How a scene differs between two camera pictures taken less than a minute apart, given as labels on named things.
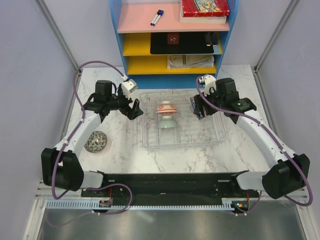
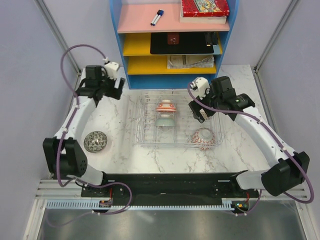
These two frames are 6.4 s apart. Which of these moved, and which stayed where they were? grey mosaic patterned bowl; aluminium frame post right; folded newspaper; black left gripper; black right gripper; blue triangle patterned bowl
Moved: blue triangle patterned bowl; black left gripper
Stayed: aluminium frame post right; grey mosaic patterned bowl; folded newspaper; black right gripper
